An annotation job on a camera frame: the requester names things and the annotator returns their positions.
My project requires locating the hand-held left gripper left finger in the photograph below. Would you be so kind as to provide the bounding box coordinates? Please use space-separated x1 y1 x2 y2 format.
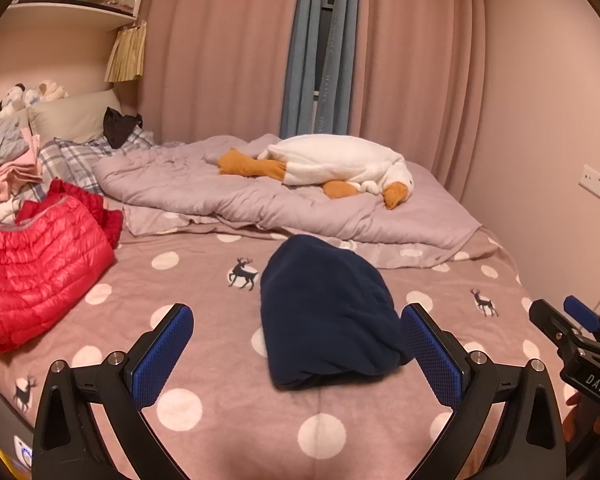
32 302 196 480

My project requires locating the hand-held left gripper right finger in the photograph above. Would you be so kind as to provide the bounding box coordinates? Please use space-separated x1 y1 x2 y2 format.
400 303 566 480

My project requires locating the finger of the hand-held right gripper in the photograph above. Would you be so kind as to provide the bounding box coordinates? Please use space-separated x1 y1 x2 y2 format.
564 296 600 348
528 299 583 361

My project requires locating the navy fleece jacket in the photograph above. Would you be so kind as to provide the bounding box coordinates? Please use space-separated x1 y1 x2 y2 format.
259 234 413 390

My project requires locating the pile of pink clothes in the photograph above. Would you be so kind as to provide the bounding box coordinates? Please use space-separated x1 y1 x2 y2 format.
0 127 47 211

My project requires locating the person's right hand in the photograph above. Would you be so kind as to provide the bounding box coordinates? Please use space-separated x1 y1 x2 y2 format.
564 392 600 443

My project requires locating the polka dot bed sheet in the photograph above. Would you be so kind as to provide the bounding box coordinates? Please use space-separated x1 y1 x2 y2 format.
0 225 571 480

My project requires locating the red down jacket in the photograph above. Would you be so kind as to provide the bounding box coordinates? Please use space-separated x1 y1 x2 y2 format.
0 178 125 353

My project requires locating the light purple quilt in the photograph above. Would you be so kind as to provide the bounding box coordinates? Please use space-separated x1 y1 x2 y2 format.
94 134 482 267

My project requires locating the plaid pillow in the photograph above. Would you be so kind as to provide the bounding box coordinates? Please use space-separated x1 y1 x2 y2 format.
37 125 156 196

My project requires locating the white goose plush toy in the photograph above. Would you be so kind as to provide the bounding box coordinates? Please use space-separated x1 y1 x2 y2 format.
216 134 412 210

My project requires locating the black cloth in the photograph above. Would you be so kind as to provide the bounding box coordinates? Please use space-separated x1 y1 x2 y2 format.
103 106 143 150

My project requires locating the beige pillow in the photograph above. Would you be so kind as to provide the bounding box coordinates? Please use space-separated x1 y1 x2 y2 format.
27 89 123 145

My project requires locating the grey garment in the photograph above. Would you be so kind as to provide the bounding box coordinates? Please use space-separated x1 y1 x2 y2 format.
0 117 31 171

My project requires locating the pink curtain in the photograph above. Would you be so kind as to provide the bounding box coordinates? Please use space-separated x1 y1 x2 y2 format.
137 0 306 143
350 0 486 201

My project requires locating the black and white plush toy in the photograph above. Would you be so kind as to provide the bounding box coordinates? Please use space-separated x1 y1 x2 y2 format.
0 85 29 118

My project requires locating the beige hanging fringe cloth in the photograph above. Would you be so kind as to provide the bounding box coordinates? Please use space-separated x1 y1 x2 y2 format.
104 20 147 83

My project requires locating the blue curtain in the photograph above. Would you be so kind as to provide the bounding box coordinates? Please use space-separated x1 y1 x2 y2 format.
280 0 361 138

